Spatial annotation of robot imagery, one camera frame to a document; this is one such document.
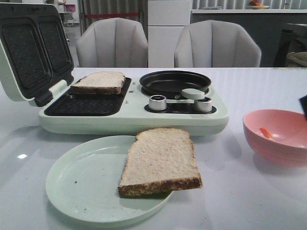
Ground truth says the pink plastic bowl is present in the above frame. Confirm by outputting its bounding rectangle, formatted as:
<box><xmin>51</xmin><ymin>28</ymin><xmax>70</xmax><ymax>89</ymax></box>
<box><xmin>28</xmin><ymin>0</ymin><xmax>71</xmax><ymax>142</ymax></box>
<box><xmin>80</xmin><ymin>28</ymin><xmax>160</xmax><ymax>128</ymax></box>
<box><xmin>243</xmin><ymin>109</ymin><xmax>307</xmax><ymax>167</ymax></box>

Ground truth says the dark appliance at right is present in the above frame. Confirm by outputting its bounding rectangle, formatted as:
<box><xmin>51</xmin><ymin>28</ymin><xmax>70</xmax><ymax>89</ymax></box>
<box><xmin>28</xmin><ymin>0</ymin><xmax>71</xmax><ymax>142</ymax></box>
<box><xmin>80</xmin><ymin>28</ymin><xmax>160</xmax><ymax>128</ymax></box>
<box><xmin>273</xmin><ymin>23</ymin><xmax>307</xmax><ymax>67</ymax></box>

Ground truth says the white kitchen counter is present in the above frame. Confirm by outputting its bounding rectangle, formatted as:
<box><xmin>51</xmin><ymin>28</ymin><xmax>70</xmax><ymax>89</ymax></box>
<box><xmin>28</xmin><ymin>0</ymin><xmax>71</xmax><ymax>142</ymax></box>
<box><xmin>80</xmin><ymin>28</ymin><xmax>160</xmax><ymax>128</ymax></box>
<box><xmin>191</xmin><ymin>9</ymin><xmax>307</xmax><ymax>14</ymax></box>

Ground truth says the silver control knob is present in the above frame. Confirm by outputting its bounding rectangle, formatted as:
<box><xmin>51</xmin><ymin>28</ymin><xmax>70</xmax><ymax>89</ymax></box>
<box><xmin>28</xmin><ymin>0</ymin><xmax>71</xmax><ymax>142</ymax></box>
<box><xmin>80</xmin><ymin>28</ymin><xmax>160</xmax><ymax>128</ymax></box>
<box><xmin>193</xmin><ymin>97</ymin><xmax>213</xmax><ymax>113</ymax></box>
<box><xmin>148</xmin><ymin>95</ymin><xmax>167</xmax><ymax>111</ymax></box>

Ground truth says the orange toy shrimp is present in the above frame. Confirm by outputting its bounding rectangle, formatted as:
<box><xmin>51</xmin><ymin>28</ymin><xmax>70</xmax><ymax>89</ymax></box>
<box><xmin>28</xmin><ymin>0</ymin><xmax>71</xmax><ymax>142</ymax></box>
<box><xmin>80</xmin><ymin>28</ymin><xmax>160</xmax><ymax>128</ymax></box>
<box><xmin>260</xmin><ymin>127</ymin><xmax>273</xmax><ymax>139</ymax></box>

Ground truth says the black round frying pan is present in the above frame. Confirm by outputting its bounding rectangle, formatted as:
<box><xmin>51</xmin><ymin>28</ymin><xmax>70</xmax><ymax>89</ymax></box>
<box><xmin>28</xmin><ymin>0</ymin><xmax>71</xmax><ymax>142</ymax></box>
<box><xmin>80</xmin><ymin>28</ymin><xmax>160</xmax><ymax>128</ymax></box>
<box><xmin>139</xmin><ymin>70</ymin><xmax>212</xmax><ymax>99</ymax></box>

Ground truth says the grey armchair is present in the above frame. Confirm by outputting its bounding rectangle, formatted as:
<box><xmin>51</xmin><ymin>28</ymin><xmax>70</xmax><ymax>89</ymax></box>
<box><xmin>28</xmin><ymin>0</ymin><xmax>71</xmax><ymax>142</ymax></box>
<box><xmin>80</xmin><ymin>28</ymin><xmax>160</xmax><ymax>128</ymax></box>
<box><xmin>76</xmin><ymin>18</ymin><xmax>148</xmax><ymax>68</ymax></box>
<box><xmin>174</xmin><ymin>20</ymin><xmax>261</xmax><ymax>68</ymax></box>

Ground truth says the green breakfast maker lid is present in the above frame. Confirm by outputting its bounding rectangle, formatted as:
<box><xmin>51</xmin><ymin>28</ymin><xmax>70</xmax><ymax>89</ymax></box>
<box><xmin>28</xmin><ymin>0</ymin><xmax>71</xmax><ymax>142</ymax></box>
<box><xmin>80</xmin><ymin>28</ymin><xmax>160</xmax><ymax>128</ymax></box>
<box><xmin>0</xmin><ymin>3</ymin><xmax>74</xmax><ymax>107</ymax></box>

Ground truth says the left grey armchair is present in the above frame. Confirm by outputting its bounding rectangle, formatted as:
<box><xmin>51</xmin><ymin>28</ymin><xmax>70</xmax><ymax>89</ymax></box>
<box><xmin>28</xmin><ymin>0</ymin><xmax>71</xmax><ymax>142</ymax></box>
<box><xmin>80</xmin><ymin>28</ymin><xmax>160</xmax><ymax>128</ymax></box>
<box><xmin>76</xmin><ymin>18</ymin><xmax>148</xmax><ymax>68</ymax></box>

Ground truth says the green breakfast maker base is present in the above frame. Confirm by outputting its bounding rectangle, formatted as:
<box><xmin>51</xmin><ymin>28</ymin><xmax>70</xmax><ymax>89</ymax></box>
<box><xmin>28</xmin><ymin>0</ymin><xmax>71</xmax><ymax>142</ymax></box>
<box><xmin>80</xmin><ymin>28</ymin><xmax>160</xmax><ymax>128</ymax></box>
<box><xmin>39</xmin><ymin>77</ymin><xmax>229</xmax><ymax>136</ymax></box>

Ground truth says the left silver control knob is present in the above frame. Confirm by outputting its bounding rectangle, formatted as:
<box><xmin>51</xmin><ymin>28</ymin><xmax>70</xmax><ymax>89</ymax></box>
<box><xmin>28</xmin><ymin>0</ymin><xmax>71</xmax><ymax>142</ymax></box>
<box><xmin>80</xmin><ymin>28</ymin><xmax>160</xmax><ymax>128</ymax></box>
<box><xmin>148</xmin><ymin>95</ymin><xmax>167</xmax><ymax>111</ymax></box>

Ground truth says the white refrigerator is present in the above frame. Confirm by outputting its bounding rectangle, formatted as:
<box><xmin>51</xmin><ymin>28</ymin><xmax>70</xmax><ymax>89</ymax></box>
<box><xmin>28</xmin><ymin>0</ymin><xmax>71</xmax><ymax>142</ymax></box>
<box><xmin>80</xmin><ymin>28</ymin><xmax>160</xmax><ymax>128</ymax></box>
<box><xmin>148</xmin><ymin>0</ymin><xmax>192</xmax><ymax>68</ymax></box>

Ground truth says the light green round plate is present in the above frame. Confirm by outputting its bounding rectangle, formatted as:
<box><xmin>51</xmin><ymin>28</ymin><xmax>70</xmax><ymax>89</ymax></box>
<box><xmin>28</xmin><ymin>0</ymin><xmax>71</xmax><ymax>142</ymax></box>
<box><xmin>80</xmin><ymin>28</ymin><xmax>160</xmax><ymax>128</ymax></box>
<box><xmin>46</xmin><ymin>136</ymin><xmax>172</xmax><ymax>228</ymax></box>

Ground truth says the black gripper finger bowl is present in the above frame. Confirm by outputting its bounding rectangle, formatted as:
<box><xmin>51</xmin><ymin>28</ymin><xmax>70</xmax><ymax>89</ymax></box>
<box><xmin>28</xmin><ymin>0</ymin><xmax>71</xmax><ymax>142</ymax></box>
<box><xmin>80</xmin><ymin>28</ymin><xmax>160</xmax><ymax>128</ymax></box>
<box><xmin>298</xmin><ymin>95</ymin><xmax>307</xmax><ymax>119</ymax></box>

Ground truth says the fruit plate on counter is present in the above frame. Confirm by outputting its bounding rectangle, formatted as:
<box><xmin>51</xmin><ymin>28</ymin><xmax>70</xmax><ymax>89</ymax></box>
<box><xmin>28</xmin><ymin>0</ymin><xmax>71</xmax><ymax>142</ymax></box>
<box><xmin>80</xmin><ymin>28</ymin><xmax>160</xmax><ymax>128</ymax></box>
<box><xmin>247</xmin><ymin>0</ymin><xmax>269</xmax><ymax>10</ymax></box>

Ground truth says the right grey armchair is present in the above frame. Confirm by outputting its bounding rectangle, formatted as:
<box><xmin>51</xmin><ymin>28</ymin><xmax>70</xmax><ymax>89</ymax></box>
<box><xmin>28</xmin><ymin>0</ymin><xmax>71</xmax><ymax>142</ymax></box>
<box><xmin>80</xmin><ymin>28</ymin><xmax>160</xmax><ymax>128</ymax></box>
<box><xmin>174</xmin><ymin>20</ymin><xmax>261</xmax><ymax>68</ymax></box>

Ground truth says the right silver control knob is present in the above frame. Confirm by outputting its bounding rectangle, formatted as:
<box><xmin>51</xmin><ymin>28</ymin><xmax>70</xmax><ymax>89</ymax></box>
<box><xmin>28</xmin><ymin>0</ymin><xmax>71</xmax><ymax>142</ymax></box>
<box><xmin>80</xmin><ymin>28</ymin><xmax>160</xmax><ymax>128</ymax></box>
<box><xmin>193</xmin><ymin>97</ymin><xmax>213</xmax><ymax>113</ymax></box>

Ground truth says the bread slice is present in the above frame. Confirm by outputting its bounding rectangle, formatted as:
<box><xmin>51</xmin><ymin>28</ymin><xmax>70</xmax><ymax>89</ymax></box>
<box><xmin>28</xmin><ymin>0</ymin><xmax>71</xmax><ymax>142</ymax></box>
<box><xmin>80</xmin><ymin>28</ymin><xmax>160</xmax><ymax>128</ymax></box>
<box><xmin>118</xmin><ymin>127</ymin><xmax>202</xmax><ymax>197</ymax></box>
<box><xmin>71</xmin><ymin>71</ymin><xmax>126</xmax><ymax>94</ymax></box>

